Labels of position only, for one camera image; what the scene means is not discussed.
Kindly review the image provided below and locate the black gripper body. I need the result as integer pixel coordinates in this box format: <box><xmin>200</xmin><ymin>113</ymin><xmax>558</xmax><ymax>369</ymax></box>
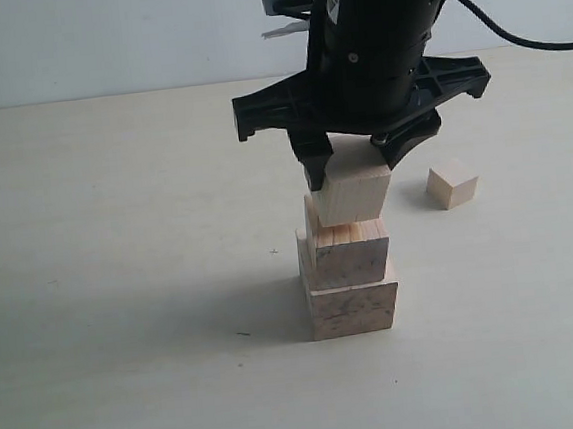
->
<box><xmin>233</xmin><ymin>0</ymin><xmax>490</xmax><ymax>141</ymax></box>

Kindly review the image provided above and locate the second largest wooden cube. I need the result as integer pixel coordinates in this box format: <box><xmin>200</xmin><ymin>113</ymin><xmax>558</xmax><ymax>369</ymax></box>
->
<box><xmin>304</xmin><ymin>194</ymin><xmax>389</xmax><ymax>290</ymax></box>

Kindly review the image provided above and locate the smallest wooden cube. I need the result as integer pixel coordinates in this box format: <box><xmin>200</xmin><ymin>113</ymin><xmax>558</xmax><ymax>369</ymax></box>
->
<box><xmin>426</xmin><ymin>159</ymin><xmax>479</xmax><ymax>210</ymax></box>

